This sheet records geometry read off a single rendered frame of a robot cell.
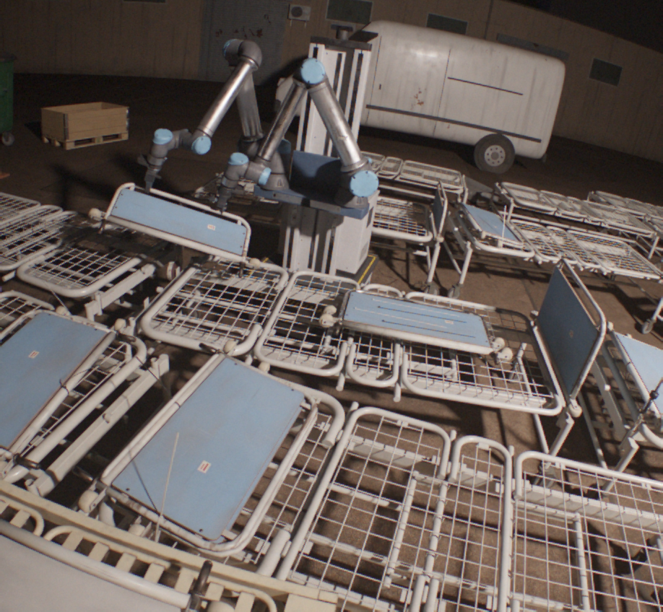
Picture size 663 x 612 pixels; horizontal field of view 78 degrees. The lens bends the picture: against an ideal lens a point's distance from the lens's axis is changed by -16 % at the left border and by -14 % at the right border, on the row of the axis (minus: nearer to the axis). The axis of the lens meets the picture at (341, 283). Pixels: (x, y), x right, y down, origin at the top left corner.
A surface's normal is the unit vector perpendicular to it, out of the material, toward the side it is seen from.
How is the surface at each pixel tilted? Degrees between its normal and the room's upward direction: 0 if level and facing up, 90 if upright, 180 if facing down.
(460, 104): 88
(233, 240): 31
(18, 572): 6
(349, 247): 90
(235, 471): 8
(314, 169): 90
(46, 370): 5
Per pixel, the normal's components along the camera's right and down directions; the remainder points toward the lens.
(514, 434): 0.14, -0.88
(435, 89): -0.01, 0.43
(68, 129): 0.87, 0.33
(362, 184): 0.17, 0.54
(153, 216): 0.44, -0.52
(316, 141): -0.29, 0.40
